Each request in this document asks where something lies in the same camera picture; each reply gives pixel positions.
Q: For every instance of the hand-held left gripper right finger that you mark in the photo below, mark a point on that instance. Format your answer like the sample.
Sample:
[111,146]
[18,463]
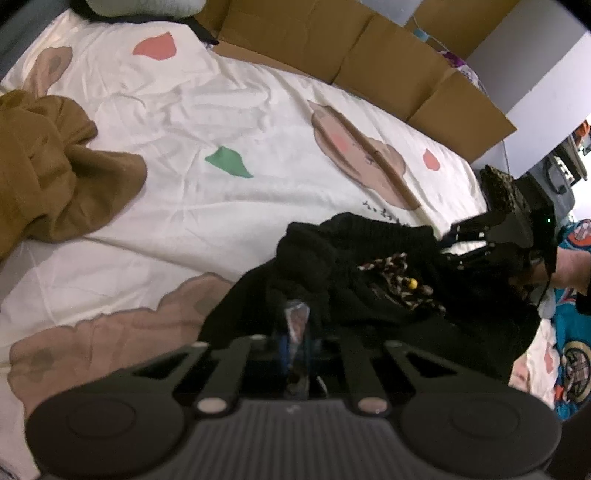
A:
[351,364]

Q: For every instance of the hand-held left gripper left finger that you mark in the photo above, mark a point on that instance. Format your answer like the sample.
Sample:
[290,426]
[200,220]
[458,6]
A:
[284,357]

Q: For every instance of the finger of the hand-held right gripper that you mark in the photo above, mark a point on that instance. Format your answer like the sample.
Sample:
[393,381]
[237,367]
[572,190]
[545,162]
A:
[475,257]
[475,227]

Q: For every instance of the black knit sweater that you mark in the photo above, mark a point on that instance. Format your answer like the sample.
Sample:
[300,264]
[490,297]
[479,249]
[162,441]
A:
[323,258]

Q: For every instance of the person's right forearm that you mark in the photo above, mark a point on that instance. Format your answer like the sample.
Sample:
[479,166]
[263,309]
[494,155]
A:
[572,270]

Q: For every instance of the leopard print cloth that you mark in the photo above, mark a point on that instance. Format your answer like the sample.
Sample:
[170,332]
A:
[501,189]

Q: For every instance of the grey suitcase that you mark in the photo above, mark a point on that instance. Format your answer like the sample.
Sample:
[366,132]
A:
[554,180]

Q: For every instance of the white and purple plastic bag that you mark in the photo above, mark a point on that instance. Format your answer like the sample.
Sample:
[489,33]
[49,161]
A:
[457,60]

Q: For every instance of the cardboard box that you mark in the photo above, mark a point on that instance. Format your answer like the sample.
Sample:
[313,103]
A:
[392,60]

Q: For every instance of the brown garment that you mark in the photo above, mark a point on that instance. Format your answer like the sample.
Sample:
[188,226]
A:
[46,175]

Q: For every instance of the pale pillow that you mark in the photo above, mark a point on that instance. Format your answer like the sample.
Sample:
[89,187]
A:
[147,5]

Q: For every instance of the grey garment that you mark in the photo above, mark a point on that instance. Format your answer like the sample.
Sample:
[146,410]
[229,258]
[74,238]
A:
[11,50]

